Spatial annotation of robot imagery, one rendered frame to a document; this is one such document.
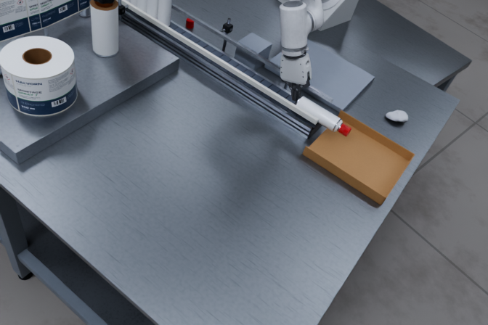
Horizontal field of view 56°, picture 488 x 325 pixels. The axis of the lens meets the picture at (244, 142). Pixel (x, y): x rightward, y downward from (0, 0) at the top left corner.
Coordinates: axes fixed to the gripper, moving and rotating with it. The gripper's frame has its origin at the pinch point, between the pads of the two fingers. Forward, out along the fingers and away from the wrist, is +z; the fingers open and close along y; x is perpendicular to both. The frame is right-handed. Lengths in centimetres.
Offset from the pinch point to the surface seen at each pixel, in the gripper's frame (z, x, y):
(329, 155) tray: 16.1, 7.0, -16.5
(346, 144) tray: 16.7, -2.7, -18.3
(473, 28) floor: 96, -328, 6
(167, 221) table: 9, 63, 4
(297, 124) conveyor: 8.6, 5.0, -3.2
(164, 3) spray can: -26, 2, 55
